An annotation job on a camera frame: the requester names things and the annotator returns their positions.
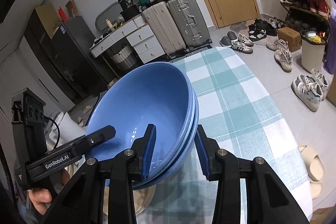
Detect large blue bowl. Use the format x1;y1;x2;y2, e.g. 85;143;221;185
86;62;195;181

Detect stacked blue bowls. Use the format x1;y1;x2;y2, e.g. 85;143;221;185
131;82;200;191

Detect person's left hand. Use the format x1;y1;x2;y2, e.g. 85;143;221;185
28;188;52;215

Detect cream plate bottom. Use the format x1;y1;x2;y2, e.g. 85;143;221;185
103;185;156;216

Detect beige slide sandal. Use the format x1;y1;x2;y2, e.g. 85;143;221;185
298;145;325;181

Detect teal checked tablecloth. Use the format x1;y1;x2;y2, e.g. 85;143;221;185
137;47;313;223

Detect black mini fridge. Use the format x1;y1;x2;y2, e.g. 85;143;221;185
25;9;116;104

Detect woven laundry basket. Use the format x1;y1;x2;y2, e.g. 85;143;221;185
111;46;137;71

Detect white green sneaker front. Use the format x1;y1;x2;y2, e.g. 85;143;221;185
291;75;323;112

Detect white drawer desk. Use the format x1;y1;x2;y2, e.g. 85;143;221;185
89;14;165;64

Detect white sneaker behind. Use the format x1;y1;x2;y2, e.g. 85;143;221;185
311;68;329;100

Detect beige sneaker near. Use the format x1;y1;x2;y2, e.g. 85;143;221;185
274;50;293;73

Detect beige suitcase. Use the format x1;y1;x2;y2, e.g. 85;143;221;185
142;2;186;55

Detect purple plastic bag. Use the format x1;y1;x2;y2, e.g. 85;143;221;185
323;38;336;75

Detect white striped sneaker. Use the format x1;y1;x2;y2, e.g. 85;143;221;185
231;41;253;54

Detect white trash bin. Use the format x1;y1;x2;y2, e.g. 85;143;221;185
301;31;326;72

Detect small brown cardboard box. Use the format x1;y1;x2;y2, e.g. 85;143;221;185
278;27;302;52

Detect silver suitcase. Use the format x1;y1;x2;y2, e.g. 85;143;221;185
167;0;212;50

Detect gray slipper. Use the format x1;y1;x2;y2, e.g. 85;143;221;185
220;36;232;48

